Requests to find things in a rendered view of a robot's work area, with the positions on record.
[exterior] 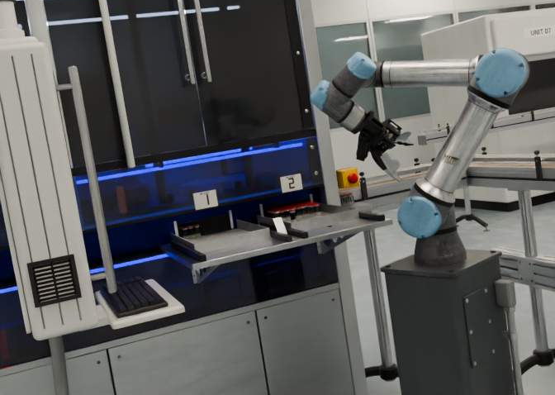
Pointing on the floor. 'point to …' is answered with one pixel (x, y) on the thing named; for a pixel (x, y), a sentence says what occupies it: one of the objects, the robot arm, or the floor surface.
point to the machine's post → (329, 194)
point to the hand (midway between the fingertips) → (405, 164)
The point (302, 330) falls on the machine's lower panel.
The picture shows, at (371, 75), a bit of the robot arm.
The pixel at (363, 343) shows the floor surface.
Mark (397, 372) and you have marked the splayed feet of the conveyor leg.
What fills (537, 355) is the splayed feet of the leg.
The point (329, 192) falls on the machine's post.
